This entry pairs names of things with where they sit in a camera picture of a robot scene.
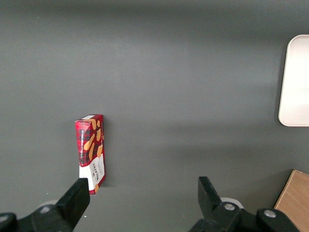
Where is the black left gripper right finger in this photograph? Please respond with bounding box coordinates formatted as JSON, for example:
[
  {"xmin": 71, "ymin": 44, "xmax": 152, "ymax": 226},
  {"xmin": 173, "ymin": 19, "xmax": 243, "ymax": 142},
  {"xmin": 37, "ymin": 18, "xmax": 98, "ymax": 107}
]
[{"xmin": 188, "ymin": 176, "xmax": 256, "ymax": 232}]

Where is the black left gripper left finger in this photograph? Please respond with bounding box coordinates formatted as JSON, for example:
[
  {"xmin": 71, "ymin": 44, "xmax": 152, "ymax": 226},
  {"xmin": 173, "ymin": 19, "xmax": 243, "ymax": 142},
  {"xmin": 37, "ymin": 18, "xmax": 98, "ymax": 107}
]
[{"xmin": 18, "ymin": 177, "xmax": 91, "ymax": 232}]

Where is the cream rectangular tray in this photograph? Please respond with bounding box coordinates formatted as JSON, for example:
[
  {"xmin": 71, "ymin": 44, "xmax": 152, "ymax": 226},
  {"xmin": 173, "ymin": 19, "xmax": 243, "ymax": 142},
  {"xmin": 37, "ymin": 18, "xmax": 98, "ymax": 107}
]
[{"xmin": 278, "ymin": 34, "xmax": 309, "ymax": 127}]

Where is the red shortbread cookie box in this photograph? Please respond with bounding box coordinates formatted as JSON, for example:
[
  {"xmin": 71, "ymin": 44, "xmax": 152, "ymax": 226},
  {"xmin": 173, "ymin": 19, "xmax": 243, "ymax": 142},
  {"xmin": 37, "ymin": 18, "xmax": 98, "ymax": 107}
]
[{"xmin": 74, "ymin": 114, "xmax": 106, "ymax": 196}]

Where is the wooden drawer cabinet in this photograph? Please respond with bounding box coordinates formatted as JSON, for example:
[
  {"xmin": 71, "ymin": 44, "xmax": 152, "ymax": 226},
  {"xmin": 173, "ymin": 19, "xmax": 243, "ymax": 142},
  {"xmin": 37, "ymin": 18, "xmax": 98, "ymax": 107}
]
[{"xmin": 273, "ymin": 169, "xmax": 309, "ymax": 232}]

